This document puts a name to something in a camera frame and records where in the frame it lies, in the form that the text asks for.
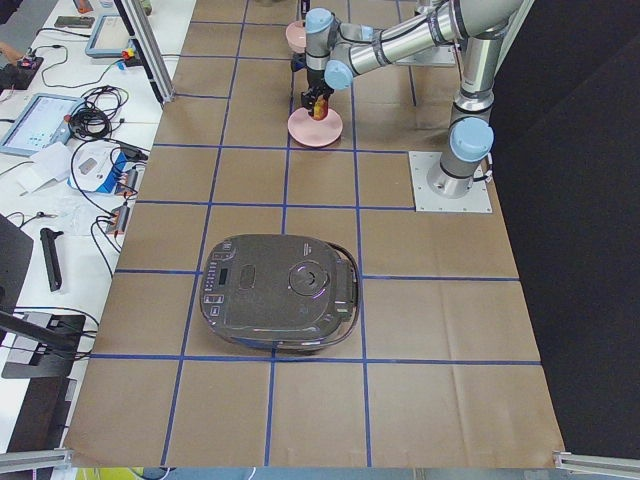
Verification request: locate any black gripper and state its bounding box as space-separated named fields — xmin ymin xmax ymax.
xmin=291 ymin=53 xmax=334 ymax=116

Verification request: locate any red yellow apple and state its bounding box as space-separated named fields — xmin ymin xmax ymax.
xmin=312 ymin=97 xmax=327 ymax=121

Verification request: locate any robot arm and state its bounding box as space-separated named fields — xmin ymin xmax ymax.
xmin=286 ymin=0 xmax=530 ymax=199

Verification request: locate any pink plate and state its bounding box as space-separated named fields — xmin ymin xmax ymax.
xmin=287 ymin=108 xmax=343 ymax=148

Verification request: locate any pink bowl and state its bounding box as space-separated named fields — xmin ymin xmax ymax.
xmin=285 ymin=20 xmax=306 ymax=53

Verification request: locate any dark grey rice cooker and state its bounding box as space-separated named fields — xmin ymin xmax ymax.
xmin=200 ymin=234 xmax=361 ymax=352

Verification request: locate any teach pendant tablet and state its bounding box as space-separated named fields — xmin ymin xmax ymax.
xmin=85 ymin=14 xmax=133 ymax=59
xmin=1 ymin=93 xmax=83 ymax=157

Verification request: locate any blue white box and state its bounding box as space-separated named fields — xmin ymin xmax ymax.
xmin=67 ymin=147 xmax=127 ymax=194

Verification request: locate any black smartphone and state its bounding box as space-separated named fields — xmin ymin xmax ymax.
xmin=54 ymin=16 xmax=95 ymax=29

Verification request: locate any black bar tool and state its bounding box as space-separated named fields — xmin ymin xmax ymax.
xmin=40 ymin=227 xmax=63 ymax=292

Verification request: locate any black monitor stand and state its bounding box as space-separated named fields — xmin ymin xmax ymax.
xmin=1 ymin=217 xmax=85 ymax=379

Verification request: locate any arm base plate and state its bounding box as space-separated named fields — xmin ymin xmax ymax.
xmin=396 ymin=45 xmax=456 ymax=67
xmin=408 ymin=151 xmax=492 ymax=214

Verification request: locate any aluminium frame post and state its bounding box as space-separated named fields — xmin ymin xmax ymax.
xmin=115 ymin=0 xmax=175 ymax=105

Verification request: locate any black cable bundle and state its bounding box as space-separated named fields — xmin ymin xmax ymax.
xmin=67 ymin=85 xmax=126 ymax=141

